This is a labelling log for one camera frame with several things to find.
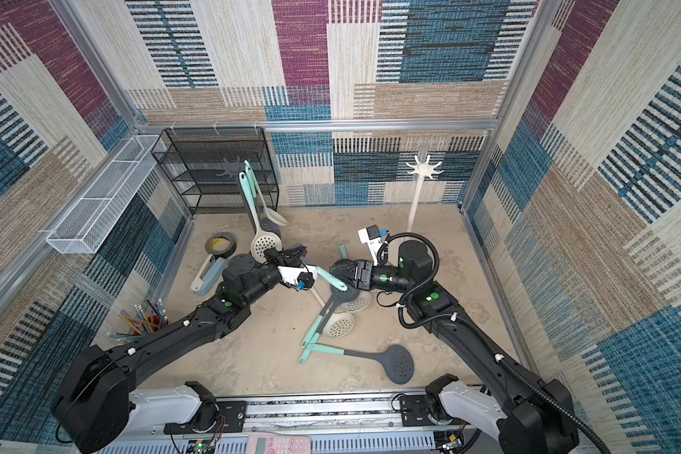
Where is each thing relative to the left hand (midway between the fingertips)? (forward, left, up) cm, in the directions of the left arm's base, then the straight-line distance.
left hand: (298, 241), depth 76 cm
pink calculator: (-41, +7, -26) cm, 49 cm away
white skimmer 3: (-6, -17, -25) cm, 30 cm away
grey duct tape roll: (+15, +32, -24) cm, 43 cm away
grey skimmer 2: (-2, -10, -25) cm, 27 cm away
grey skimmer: (-24, -26, -23) cm, 42 cm away
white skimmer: (+10, +14, -11) cm, 20 cm away
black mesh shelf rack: (+43, +40, -5) cm, 59 cm away
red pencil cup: (-14, +45, -18) cm, 51 cm away
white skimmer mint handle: (+21, +12, -11) cm, 27 cm away
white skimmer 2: (-13, -10, -25) cm, 30 cm away
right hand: (-12, -10, +2) cm, 16 cm away
